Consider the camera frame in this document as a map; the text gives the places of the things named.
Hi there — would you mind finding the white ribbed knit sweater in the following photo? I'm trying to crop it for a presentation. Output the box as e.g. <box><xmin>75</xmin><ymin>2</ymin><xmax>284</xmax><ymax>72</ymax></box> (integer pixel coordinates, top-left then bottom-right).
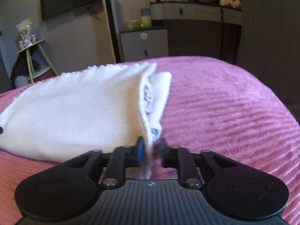
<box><xmin>1</xmin><ymin>62</ymin><xmax>172</xmax><ymax>179</ymax></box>

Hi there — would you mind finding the black bag under table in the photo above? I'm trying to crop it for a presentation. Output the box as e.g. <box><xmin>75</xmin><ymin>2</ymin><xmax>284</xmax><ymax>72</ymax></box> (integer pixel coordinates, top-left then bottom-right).
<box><xmin>10</xmin><ymin>55</ymin><xmax>29</xmax><ymax>83</ymax></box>

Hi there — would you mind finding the round wooden side table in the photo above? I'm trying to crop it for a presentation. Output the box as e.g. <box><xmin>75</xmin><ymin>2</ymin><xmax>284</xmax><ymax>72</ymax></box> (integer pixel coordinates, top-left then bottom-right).
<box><xmin>16</xmin><ymin>39</ymin><xmax>59</xmax><ymax>84</ymax></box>

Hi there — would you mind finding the wrapped flower bouquet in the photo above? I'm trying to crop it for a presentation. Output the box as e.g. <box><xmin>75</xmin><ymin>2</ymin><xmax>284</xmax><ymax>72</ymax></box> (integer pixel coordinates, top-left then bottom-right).
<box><xmin>16</xmin><ymin>18</ymin><xmax>32</xmax><ymax>48</ymax></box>

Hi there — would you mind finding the grey drawer cabinet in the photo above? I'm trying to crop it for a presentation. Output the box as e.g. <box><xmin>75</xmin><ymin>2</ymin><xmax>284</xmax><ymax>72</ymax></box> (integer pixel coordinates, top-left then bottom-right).
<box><xmin>121</xmin><ymin>28</ymin><xmax>169</xmax><ymax>62</ymax></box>

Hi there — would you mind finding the grey vanity desk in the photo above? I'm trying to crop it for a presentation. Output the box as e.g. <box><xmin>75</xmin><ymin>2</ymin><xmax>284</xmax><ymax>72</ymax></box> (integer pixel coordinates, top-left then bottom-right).
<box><xmin>150</xmin><ymin>1</ymin><xmax>243</xmax><ymax>65</ymax></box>

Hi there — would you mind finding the green tray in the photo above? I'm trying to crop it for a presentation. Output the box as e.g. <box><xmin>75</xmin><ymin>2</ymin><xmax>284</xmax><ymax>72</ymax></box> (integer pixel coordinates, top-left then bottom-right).
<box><xmin>132</xmin><ymin>23</ymin><xmax>152</xmax><ymax>29</ymax></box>

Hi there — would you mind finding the white round container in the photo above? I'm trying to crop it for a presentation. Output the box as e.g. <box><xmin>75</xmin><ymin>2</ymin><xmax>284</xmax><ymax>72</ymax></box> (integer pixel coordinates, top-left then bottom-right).
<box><xmin>128</xmin><ymin>20</ymin><xmax>140</xmax><ymax>29</ymax></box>

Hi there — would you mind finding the blue white box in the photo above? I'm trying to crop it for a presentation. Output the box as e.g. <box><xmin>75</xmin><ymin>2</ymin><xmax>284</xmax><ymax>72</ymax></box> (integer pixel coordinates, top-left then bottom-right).
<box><xmin>141</xmin><ymin>8</ymin><xmax>151</xmax><ymax>24</ymax></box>

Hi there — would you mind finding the pink plush toy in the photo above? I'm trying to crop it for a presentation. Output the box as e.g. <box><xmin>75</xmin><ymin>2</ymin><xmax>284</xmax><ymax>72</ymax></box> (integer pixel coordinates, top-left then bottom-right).
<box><xmin>233</xmin><ymin>0</ymin><xmax>243</xmax><ymax>9</ymax></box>

